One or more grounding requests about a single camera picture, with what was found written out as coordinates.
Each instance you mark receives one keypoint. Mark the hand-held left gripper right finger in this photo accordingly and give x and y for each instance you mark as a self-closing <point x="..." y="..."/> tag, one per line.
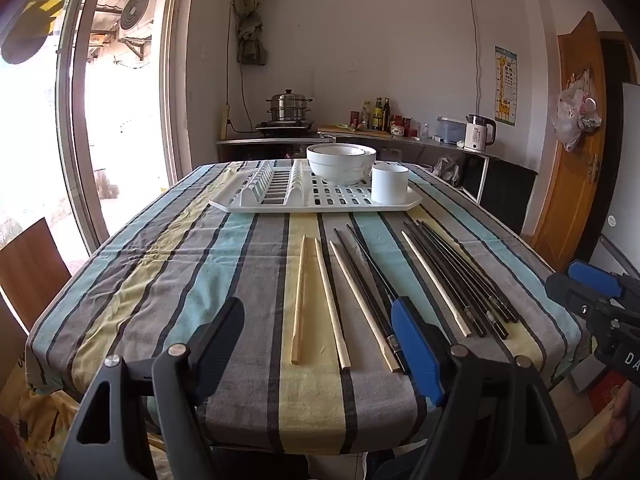
<point x="415" y="345"/>

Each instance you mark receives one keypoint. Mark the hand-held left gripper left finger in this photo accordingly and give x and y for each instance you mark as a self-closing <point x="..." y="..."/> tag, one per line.
<point x="220" y="350"/>

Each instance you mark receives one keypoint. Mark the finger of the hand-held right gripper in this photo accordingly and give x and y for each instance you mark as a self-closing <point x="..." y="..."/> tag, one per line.
<point x="570" y="292"/>
<point x="595" y="276"/>

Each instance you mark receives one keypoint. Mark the light wooden chopstick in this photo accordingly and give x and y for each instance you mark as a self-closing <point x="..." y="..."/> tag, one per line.
<point x="300" y="305"/>
<point x="436" y="285"/>
<point x="363" y="305"/>
<point x="331" y="305"/>

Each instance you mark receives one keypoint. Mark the black chopstick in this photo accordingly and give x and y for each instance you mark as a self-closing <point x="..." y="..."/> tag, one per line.
<point x="463" y="285"/>
<point x="360" y="280"/>
<point x="448" y="285"/>
<point x="370" y="260"/>
<point x="486" y="285"/>

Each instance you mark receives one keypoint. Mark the white cup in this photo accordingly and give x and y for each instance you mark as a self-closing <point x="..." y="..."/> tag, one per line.
<point x="390" y="185"/>

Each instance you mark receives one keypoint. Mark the person's right hand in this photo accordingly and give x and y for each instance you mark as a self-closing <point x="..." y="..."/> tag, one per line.
<point x="627" y="420"/>

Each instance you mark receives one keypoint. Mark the striped tablecloth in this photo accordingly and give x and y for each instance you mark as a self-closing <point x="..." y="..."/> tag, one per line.
<point x="200" y="285"/>

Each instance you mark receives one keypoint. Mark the orange wooden door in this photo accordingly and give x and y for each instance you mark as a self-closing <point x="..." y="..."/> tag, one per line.
<point x="565" y="210"/>

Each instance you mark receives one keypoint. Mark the white refrigerator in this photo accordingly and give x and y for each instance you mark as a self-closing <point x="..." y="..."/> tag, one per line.
<point x="627" y="185"/>

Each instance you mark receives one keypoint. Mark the black cabinet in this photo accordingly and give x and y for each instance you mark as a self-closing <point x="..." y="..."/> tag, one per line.
<point x="505" y="195"/>

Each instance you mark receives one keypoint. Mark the hanging plastic bag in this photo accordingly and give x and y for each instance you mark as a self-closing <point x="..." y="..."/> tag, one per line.
<point x="572" y="115"/>

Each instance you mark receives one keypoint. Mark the white plastic dish rack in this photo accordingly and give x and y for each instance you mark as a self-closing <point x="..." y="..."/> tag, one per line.
<point x="300" y="197"/>

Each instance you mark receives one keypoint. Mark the crumpled plastic bag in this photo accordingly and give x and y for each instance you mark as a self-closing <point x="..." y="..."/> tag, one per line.
<point x="447" y="170"/>

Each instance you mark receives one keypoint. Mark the white electric kettle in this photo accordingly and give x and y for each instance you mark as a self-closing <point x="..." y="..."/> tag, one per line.
<point x="475" y="135"/>

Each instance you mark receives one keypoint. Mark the white ceramic bowl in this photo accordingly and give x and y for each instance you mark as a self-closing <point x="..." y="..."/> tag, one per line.
<point x="371" y="160"/>
<point x="335" y="162"/>

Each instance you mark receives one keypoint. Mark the yellow printed bag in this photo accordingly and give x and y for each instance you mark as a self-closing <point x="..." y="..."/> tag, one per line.
<point x="35" y="425"/>

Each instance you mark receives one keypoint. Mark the clear plastic container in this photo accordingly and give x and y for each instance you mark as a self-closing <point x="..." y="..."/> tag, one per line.
<point x="451" y="130"/>

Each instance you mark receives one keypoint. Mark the brown wooden chair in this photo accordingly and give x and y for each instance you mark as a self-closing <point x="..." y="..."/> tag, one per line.
<point x="30" y="270"/>

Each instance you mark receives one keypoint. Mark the steel kitchen counter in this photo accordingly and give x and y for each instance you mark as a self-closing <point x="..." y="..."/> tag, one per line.
<point x="260" y="147"/>

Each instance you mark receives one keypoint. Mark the white patterned jar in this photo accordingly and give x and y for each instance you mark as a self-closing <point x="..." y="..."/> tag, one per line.
<point x="397" y="130"/>

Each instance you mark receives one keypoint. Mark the red can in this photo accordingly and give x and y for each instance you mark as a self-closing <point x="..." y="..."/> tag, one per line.
<point x="406" y="125"/>

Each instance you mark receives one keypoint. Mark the wooden cutting board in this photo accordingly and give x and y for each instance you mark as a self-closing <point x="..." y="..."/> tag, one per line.
<point x="350" y="130"/>

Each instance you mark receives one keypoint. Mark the beige power strip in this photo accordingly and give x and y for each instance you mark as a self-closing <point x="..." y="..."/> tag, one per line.
<point x="224" y="122"/>

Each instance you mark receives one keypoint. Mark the dark sauce bottle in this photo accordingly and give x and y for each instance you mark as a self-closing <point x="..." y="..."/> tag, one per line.
<point x="386" y="116"/>

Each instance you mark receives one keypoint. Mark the clear glass bottle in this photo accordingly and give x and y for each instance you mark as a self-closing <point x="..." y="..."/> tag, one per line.
<point x="365" y="117"/>

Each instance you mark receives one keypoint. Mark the dark oil bottle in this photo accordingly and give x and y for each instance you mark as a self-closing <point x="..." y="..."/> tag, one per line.
<point x="378" y="115"/>

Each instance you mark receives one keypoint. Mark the red jar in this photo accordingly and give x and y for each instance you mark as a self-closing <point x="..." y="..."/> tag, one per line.
<point x="354" y="120"/>

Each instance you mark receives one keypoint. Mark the gas stove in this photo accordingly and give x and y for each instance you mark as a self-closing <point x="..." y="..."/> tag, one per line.
<point x="285" y="126"/>

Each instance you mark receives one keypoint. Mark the steel steamer pot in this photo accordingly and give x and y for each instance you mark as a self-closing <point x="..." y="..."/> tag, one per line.
<point x="288" y="107"/>

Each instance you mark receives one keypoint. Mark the grey tied curtain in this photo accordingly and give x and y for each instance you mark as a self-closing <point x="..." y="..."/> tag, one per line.
<point x="250" y="35"/>

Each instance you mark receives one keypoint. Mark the outdoor fan unit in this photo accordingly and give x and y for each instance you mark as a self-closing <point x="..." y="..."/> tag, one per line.
<point x="134" y="10"/>

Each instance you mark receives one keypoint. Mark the yellow black round sticker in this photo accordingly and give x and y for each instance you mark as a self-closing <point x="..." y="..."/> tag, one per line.
<point x="30" y="30"/>

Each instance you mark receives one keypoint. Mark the giraffe wall poster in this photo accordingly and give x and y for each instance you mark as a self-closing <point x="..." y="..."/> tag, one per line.
<point x="505" y="90"/>

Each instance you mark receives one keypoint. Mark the sliding glass door frame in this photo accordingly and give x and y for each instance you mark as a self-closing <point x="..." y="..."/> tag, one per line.
<point x="70" y="135"/>

